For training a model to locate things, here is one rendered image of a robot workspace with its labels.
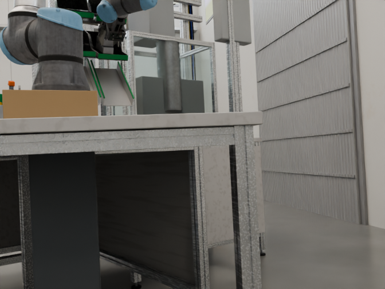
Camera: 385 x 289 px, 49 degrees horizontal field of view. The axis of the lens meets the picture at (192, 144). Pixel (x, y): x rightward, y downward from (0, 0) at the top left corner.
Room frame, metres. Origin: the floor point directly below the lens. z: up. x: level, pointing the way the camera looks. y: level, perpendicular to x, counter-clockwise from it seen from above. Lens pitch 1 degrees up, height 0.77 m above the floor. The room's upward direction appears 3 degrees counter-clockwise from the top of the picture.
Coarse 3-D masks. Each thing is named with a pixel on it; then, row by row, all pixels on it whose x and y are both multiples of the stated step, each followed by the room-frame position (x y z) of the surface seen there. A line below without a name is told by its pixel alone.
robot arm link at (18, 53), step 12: (24, 0) 1.16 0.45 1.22; (36, 0) 1.17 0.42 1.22; (12, 12) 1.15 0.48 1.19; (24, 12) 1.14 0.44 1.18; (36, 12) 1.16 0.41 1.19; (12, 24) 1.15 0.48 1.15; (24, 24) 1.14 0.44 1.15; (0, 36) 1.18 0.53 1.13; (12, 36) 1.15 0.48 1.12; (24, 36) 1.12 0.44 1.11; (12, 48) 1.16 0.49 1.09; (24, 48) 1.13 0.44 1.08; (12, 60) 1.20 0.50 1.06; (24, 60) 1.18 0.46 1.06; (36, 60) 1.16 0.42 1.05
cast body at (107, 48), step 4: (104, 40) 1.75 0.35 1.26; (108, 40) 1.76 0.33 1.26; (104, 44) 1.76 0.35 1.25; (108, 44) 1.76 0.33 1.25; (112, 44) 1.77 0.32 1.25; (100, 48) 1.79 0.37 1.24; (104, 48) 1.75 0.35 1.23; (108, 48) 1.76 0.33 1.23; (112, 48) 1.77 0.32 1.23; (104, 52) 1.76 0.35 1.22; (108, 52) 1.77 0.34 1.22; (112, 52) 1.77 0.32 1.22
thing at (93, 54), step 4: (84, 32) 1.87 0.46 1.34; (84, 36) 1.87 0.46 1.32; (88, 36) 1.82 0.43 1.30; (84, 40) 1.88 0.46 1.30; (88, 40) 1.81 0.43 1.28; (84, 44) 1.88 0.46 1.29; (88, 44) 1.81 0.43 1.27; (84, 48) 1.86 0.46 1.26; (88, 48) 1.81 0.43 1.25; (84, 52) 1.70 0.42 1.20; (88, 52) 1.70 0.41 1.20; (92, 52) 1.71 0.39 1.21; (84, 56) 1.70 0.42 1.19; (88, 56) 1.71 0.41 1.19; (92, 56) 1.72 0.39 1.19
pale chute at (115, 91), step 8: (96, 72) 1.90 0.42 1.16; (104, 72) 1.92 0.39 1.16; (112, 72) 1.94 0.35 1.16; (120, 72) 1.91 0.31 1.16; (96, 80) 1.81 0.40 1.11; (104, 80) 1.87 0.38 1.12; (112, 80) 1.89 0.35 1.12; (120, 80) 1.91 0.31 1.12; (104, 88) 1.83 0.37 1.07; (112, 88) 1.85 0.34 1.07; (120, 88) 1.86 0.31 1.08; (128, 88) 1.82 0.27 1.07; (104, 96) 1.72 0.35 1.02; (112, 96) 1.80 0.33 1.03; (120, 96) 1.82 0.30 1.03; (128, 96) 1.83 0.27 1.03; (104, 104) 1.75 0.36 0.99; (112, 104) 1.76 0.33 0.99; (120, 104) 1.78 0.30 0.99; (128, 104) 1.79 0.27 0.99
